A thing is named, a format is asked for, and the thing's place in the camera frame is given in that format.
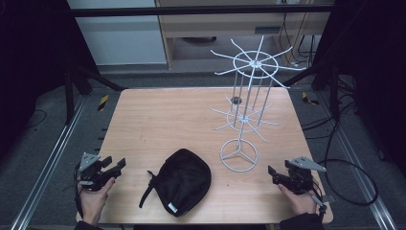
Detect black metal stand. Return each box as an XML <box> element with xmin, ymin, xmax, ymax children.
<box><xmin>62</xmin><ymin>62</ymin><xmax>129</xmax><ymax>127</ymax></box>
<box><xmin>280</xmin><ymin>62</ymin><xmax>342</xmax><ymax>122</ymax></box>

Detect white wire hanging rack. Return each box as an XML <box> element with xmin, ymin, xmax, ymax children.
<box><xmin>209</xmin><ymin>34</ymin><xmax>308</xmax><ymax>173</ymax></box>

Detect black looped floor cable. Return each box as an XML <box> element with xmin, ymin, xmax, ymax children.
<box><xmin>318</xmin><ymin>121</ymin><xmax>380</xmax><ymax>207</ymax></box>

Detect bundle of hanging black cables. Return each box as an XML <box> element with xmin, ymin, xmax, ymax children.
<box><xmin>278</xmin><ymin>2</ymin><xmax>318</xmax><ymax>67</ymax></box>

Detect metal floor rail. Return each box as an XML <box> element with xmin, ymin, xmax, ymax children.
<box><xmin>315</xmin><ymin>91</ymin><xmax>399</xmax><ymax>230</ymax></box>
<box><xmin>11</xmin><ymin>95</ymin><xmax>88</xmax><ymax>230</ymax></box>

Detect thin black floor cable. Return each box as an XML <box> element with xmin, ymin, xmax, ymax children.
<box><xmin>24</xmin><ymin>108</ymin><xmax>48</xmax><ymax>130</ymax></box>

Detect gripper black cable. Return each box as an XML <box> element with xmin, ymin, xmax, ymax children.
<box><xmin>72</xmin><ymin>161</ymin><xmax>85</xmax><ymax>219</ymax></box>
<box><xmin>309</xmin><ymin>178</ymin><xmax>337</xmax><ymax>222</ymax></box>

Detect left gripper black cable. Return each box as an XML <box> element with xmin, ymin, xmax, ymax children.
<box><xmin>72</xmin><ymin>161</ymin><xmax>85</xmax><ymax>219</ymax></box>

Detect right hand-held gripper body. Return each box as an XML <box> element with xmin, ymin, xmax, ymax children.
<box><xmin>283</xmin><ymin>155</ymin><xmax>327</xmax><ymax>196</ymax></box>

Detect light wooden desk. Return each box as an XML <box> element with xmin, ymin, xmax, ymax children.
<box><xmin>155</xmin><ymin>0</ymin><xmax>334</xmax><ymax>70</ymax></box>

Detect person's left hand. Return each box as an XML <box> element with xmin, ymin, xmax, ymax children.
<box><xmin>77</xmin><ymin>176</ymin><xmax>116</xmax><ymax>227</ymax></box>

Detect black cap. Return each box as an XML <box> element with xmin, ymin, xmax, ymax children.
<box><xmin>138</xmin><ymin>148</ymin><xmax>213</xmax><ymax>219</ymax></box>

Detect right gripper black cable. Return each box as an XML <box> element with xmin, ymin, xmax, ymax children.
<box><xmin>309</xmin><ymin>178</ymin><xmax>337</xmax><ymax>222</ymax></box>

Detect yellow black tape marker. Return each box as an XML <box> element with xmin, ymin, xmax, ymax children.
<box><xmin>97</xmin><ymin>94</ymin><xmax>110</xmax><ymax>112</ymax></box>
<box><xmin>301</xmin><ymin>91</ymin><xmax>321</xmax><ymax>106</ymax></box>

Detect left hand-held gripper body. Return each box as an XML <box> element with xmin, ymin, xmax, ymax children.
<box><xmin>78</xmin><ymin>151</ymin><xmax>123</xmax><ymax>193</ymax></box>

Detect black horizontal frame bar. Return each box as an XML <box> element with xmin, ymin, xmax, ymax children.
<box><xmin>69</xmin><ymin>5</ymin><xmax>334</xmax><ymax>18</ymax></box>

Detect person's right hand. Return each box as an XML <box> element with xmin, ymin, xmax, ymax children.
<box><xmin>277</xmin><ymin>183</ymin><xmax>319</xmax><ymax>217</ymax></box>

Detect dark curtain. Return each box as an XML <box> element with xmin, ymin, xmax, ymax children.
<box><xmin>0</xmin><ymin>0</ymin><xmax>100</xmax><ymax>161</ymax></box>
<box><xmin>310</xmin><ymin>0</ymin><xmax>406</xmax><ymax>180</ymax></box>

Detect white cabinet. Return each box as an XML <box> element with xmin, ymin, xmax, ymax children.
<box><xmin>66</xmin><ymin>0</ymin><xmax>169</xmax><ymax>67</ymax></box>

